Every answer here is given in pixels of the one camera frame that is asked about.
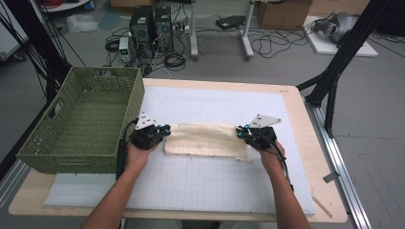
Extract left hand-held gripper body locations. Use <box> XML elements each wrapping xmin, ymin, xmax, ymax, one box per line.
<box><xmin>129</xmin><ymin>112</ymin><xmax>162</xmax><ymax>151</ymax></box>

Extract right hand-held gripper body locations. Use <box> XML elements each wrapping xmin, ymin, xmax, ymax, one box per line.
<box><xmin>245</xmin><ymin>114</ymin><xmax>283</xmax><ymax>151</ymax></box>

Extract cream egg print cloth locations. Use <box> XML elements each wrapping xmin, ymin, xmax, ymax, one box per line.
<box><xmin>163</xmin><ymin>122</ymin><xmax>254</xmax><ymax>164</ymax></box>

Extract person's left hand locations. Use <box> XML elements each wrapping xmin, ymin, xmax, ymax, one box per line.
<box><xmin>124</xmin><ymin>141</ymin><xmax>160</xmax><ymax>175</ymax></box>

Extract person's right hand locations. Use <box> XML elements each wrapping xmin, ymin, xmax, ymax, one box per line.
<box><xmin>256</xmin><ymin>139</ymin><xmax>286</xmax><ymax>175</ymax></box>

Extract green woven basket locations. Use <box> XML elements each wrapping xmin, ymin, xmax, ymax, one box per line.
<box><xmin>15</xmin><ymin>66</ymin><xmax>146</xmax><ymax>176</ymax></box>

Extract white foam mat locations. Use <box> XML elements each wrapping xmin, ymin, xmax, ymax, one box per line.
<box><xmin>44</xmin><ymin>85</ymin><xmax>318</xmax><ymax>216</ymax></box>

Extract grey tape piece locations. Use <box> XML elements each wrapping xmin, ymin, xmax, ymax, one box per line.
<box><xmin>322</xmin><ymin>171</ymin><xmax>341</xmax><ymax>184</ymax></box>

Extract person's grey trousers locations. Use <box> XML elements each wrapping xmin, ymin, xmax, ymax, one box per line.
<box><xmin>122</xmin><ymin>219</ymin><xmax>266</xmax><ymax>229</ymax></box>

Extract white power supply box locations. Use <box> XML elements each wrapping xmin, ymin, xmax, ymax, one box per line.
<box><xmin>118</xmin><ymin>36</ymin><xmax>132</xmax><ymax>64</ymax></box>

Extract thin wooden strip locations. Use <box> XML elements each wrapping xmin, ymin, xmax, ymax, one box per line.
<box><xmin>310</xmin><ymin>194</ymin><xmax>333</xmax><ymax>219</ymax></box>

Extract black computer tower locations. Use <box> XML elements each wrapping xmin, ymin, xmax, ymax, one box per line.
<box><xmin>154</xmin><ymin>6</ymin><xmax>176</xmax><ymax>53</ymax></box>
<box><xmin>128</xmin><ymin>5</ymin><xmax>157</xmax><ymax>58</ymax></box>

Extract black flat device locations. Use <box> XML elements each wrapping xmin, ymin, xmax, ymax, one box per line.
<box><xmin>215</xmin><ymin>14</ymin><xmax>246</xmax><ymax>31</ymax></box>

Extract white floor board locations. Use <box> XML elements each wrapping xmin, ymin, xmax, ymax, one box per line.
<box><xmin>302</xmin><ymin>15</ymin><xmax>379</xmax><ymax>58</ymax></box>

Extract cardboard box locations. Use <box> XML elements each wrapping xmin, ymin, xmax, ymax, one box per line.
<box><xmin>256</xmin><ymin>0</ymin><xmax>313</xmax><ymax>31</ymax></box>

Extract clear plastic bag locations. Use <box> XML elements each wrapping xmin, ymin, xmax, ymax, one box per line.
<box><xmin>66</xmin><ymin>13</ymin><xmax>99</xmax><ymax>34</ymax></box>

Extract grey helmet-like device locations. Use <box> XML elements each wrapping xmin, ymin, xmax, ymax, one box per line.
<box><xmin>311</xmin><ymin>11</ymin><xmax>359</xmax><ymax>44</ymax></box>

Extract white round table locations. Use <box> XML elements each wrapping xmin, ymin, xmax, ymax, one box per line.
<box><xmin>41</xmin><ymin>0</ymin><xmax>92</xmax><ymax>13</ymax></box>

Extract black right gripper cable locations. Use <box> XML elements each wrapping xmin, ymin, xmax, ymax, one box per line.
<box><xmin>251</xmin><ymin>128</ymin><xmax>294</xmax><ymax>192</ymax></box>

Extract black cable coil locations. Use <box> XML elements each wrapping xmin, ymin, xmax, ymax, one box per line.
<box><xmin>163</xmin><ymin>52</ymin><xmax>187</xmax><ymax>72</ymax></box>

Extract aluminium rail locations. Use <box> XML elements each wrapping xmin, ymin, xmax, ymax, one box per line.
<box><xmin>0</xmin><ymin>158</ymin><xmax>32</xmax><ymax>208</ymax></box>
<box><xmin>304</xmin><ymin>98</ymin><xmax>373</xmax><ymax>229</ymax></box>

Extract floor cable tangle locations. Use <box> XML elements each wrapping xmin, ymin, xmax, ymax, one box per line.
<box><xmin>247</xmin><ymin>18</ymin><xmax>319</xmax><ymax>60</ymax></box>

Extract white desk frame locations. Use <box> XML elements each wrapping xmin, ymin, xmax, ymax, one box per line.
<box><xmin>189</xmin><ymin>0</ymin><xmax>256</xmax><ymax>61</ymax></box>

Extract black metal frame stand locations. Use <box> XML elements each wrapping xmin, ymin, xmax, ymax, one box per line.
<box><xmin>295</xmin><ymin>0</ymin><xmax>397</xmax><ymax>138</ymax></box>
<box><xmin>0</xmin><ymin>0</ymin><xmax>73</xmax><ymax>103</ymax></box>

